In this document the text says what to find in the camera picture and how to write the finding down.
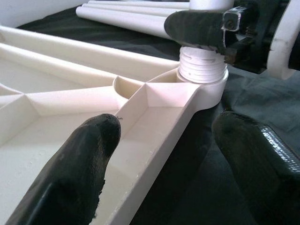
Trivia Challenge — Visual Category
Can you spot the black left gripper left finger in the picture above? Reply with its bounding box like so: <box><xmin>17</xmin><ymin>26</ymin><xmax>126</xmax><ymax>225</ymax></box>
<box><xmin>6</xmin><ymin>113</ymin><xmax>121</xmax><ymax>225</ymax></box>

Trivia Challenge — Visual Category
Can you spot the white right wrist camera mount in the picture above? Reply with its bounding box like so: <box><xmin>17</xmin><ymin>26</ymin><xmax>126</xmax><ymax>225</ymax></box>
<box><xmin>266</xmin><ymin>0</ymin><xmax>300</xmax><ymax>81</ymax></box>

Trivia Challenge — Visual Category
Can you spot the white plastic table top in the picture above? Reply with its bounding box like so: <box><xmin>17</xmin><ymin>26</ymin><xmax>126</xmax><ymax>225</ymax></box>
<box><xmin>0</xmin><ymin>25</ymin><xmax>229</xmax><ymax>225</ymax></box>

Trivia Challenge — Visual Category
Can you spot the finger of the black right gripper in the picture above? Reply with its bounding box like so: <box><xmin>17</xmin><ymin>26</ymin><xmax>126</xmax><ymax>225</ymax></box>
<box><xmin>165</xmin><ymin>11</ymin><xmax>227</xmax><ymax>53</ymax></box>

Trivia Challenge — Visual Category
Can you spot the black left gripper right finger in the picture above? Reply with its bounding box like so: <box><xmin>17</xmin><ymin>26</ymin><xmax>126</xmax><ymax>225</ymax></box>
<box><xmin>212</xmin><ymin>111</ymin><xmax>300</xmax><ymax>225</ymax></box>

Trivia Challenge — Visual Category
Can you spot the black table cover sheet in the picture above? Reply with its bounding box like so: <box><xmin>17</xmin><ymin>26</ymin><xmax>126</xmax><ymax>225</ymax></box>
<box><xmin>16</xmin><ymin>0</ymin><xmax>300</xmax><ymax>225</ymax></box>

